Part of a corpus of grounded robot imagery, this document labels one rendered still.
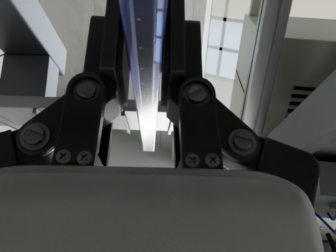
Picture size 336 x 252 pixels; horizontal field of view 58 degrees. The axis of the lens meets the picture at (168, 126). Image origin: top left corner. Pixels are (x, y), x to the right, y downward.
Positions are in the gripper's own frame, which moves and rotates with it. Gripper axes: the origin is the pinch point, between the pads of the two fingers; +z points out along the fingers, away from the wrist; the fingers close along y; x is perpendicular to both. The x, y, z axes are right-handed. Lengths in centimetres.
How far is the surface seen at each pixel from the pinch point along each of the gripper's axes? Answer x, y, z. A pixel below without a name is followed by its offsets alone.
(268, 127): -54, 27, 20
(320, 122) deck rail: -19.3, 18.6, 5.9
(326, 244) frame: -56, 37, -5
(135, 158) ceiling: -417, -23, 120
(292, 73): -43, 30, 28
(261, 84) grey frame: -35.4, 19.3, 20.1
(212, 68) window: -301, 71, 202
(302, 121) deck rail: -23.9, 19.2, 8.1
